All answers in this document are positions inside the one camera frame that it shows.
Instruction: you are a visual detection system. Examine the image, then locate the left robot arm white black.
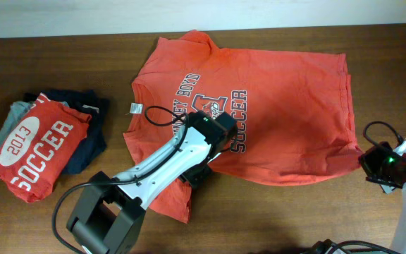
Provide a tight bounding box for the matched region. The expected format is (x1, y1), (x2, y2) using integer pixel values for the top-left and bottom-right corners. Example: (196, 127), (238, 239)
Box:
(66, 111), (238, 254)

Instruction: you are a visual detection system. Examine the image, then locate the orange McKinney Boyd soccer t-shirt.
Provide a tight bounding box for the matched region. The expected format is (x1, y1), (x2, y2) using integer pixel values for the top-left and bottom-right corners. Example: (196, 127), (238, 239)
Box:
(123, 30), (362, 224)

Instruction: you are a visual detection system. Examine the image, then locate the left black camera cable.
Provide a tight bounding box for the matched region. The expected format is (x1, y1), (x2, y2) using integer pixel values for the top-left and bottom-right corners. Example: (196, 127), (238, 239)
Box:
(51, 105), (239, 254)

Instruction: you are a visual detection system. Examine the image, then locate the black camera cable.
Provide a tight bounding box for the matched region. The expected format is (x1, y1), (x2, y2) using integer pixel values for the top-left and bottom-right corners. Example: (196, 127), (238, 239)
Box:
(51, 105), (239, 254)
(329, 121), (406, 254)

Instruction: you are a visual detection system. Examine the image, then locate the folded grey shirt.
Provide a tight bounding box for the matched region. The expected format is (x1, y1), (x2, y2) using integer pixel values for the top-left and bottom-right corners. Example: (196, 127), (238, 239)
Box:
(0, 101), (32, 147)

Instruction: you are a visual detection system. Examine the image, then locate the right black camera cable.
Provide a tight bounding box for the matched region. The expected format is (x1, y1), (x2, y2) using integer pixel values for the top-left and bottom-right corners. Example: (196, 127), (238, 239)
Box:
(329, 121), (406, 254)

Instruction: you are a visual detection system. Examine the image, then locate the folded red 2013 soccer shirt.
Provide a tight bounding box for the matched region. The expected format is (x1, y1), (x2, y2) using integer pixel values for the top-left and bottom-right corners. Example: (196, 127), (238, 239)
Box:
(0, 93), (92, 203)

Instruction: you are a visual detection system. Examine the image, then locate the folded navy blue shirt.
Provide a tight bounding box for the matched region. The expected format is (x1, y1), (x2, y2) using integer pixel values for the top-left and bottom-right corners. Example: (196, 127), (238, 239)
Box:
(42, 90), (109, 174)

